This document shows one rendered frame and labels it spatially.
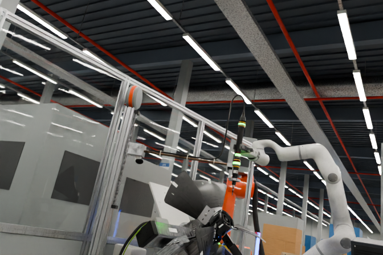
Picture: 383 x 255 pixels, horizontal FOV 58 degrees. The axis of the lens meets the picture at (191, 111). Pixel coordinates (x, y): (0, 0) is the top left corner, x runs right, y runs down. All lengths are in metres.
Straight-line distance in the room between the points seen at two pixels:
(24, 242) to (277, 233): 8.49
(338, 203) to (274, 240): 7.79
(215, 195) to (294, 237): 7.86
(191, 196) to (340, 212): 0.94
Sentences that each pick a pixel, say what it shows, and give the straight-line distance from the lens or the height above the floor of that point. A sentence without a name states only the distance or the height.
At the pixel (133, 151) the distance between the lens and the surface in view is 2.19.
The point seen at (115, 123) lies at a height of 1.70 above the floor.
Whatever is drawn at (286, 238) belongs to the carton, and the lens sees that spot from 9.99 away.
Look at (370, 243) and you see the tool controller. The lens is 2.08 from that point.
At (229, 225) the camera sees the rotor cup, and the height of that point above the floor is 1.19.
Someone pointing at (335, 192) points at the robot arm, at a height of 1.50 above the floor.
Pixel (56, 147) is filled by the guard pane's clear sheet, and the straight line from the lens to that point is 2.16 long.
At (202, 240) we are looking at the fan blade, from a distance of 1.73.
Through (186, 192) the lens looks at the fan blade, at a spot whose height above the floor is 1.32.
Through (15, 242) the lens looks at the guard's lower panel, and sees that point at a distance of 2.11.
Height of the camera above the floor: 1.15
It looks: 18 degrees up
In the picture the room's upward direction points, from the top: 11 degrees clockwise
